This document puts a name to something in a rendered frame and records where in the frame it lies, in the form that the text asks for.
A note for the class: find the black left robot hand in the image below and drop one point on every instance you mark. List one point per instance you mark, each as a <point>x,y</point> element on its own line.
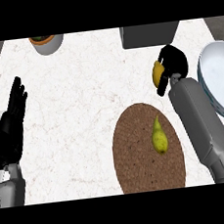
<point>11,128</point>

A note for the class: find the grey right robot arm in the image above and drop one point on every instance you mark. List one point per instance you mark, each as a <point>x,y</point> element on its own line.
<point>204,129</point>

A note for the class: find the yellow lemon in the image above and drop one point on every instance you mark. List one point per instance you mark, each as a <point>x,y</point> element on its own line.
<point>157,73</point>

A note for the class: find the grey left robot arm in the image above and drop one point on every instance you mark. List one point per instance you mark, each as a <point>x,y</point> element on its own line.
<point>11,187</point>

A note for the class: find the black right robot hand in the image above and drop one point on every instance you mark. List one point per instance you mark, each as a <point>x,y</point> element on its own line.
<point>175,60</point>

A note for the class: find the yellow-green pear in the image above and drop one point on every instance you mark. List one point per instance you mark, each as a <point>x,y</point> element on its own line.
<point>159,138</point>

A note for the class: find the dark grey box appliance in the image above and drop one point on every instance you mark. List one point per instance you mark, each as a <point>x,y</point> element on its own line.
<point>149,34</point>

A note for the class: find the white bowl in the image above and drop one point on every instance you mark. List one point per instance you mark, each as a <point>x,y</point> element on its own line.
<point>219,78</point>

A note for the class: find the brown oval placemat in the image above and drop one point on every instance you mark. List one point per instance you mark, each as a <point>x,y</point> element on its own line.
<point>147,149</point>

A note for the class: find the white plant pot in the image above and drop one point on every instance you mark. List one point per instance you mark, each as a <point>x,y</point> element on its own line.
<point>47,43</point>

